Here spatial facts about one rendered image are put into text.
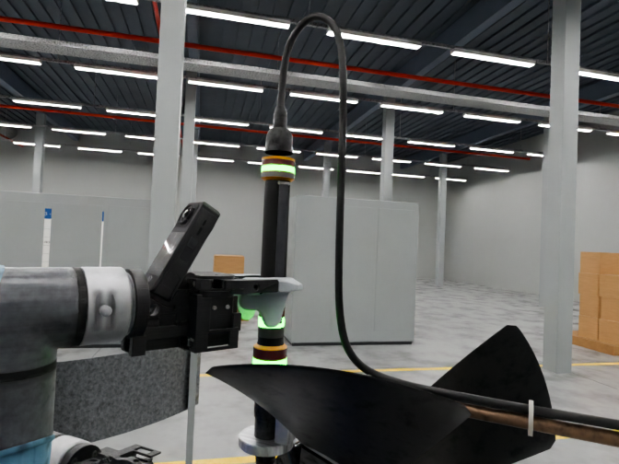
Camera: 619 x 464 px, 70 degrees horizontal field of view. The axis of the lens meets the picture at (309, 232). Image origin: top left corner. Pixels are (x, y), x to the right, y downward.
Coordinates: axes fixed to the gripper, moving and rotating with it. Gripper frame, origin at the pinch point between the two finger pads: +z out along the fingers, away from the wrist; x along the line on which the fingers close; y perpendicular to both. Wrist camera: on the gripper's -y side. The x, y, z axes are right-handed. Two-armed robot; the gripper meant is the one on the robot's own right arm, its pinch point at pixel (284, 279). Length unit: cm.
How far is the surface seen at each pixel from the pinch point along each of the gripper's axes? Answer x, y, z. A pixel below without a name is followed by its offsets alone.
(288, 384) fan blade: 15.0, 7.9, -10.0
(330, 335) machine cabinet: -451, 132, 419
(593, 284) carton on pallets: -225, 41, 799
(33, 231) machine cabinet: -631, -6, 51
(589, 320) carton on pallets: -230, 103, 803
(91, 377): -180, 62, 21
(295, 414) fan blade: 10.4, 13.0, -5.4
